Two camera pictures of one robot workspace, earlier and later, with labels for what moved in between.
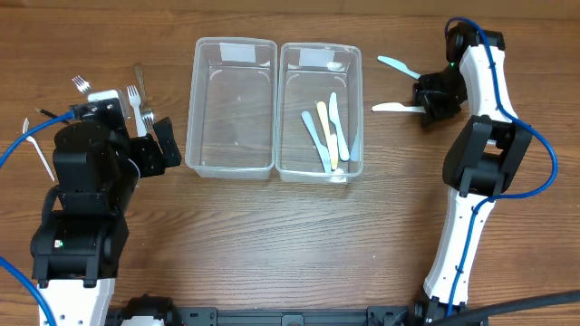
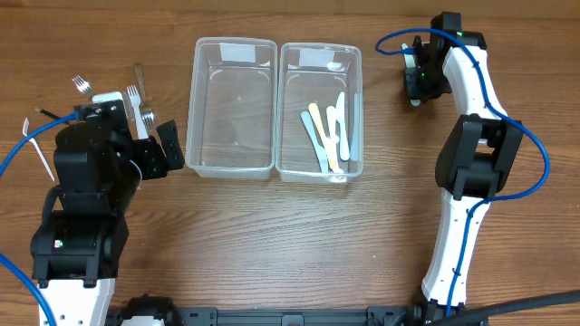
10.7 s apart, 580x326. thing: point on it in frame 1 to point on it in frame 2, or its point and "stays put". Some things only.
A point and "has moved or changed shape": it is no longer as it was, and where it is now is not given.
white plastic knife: x=334 y=117 has moved or changed shape
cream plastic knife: x=398 y=107 to x=332 y=119
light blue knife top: x=400 y=66 to x=410 y=62
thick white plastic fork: x=135 y=101 stays put
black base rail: x=159 y=307 stays put
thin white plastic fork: x=25 y=129 stays put
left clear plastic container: x=231 y=108 stays put
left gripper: x=148 y=154 stays put
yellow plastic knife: x=332 y=139 has moved or changed shape
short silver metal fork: x=147 y=115 stays put
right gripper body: x=429 y=100 to x=415 y=79
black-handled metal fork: x=42 y=110 stays put
